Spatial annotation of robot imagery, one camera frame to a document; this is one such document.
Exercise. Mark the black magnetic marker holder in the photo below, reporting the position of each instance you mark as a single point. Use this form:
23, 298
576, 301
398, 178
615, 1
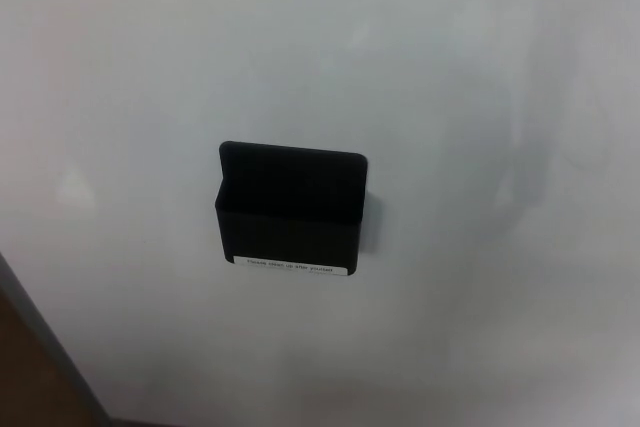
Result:
287, 227

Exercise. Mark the grey whiteboard frame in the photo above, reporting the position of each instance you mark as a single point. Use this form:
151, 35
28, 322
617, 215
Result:
47, 337

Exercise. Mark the white whiteboard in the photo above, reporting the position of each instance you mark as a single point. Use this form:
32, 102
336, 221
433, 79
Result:
450, 97

